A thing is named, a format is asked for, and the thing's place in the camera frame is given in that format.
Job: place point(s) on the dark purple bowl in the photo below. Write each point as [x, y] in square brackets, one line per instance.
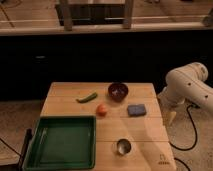
[118, 91]

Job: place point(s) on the orange tomato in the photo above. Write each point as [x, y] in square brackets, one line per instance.
[101, 110]

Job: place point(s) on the green plastic tray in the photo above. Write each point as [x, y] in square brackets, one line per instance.
[62, 143]

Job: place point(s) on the wooden chair frame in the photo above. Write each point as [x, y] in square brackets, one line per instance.
[72, 13]

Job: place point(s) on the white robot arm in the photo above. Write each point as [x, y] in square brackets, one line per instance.
[186, 82]

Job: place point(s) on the green pepper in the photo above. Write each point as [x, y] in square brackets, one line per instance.
[88, 98]

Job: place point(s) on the small metal cup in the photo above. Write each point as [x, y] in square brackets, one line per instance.
[123, 146]

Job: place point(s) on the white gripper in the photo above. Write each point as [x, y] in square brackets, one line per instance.
[169, 100]

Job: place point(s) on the blue sponge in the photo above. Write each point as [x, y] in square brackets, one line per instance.
[136, 110]

